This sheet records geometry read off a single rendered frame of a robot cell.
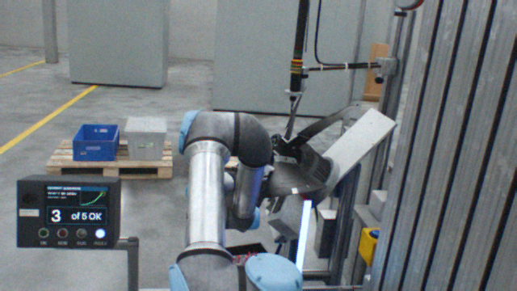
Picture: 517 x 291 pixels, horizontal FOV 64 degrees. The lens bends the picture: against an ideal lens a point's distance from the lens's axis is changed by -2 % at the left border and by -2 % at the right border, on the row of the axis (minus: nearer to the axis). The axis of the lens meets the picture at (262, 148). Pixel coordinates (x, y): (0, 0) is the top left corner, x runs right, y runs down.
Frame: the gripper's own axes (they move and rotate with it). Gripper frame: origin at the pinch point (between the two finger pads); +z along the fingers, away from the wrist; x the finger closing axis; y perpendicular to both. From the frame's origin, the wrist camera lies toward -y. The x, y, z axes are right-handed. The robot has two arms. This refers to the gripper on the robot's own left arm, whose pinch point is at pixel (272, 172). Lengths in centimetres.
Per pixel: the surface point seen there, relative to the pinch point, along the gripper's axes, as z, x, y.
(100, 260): 1, 102, 161
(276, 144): 11.2, -7.1, 8.6
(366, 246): 6.5, 18.5, -36.7
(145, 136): 105, 47, 270
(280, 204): 6.3, 14.9, 1.3
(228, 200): -2.6, 16.4, 21.9
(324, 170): 26.4, 4.2, -4.1
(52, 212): -72, 0, 15
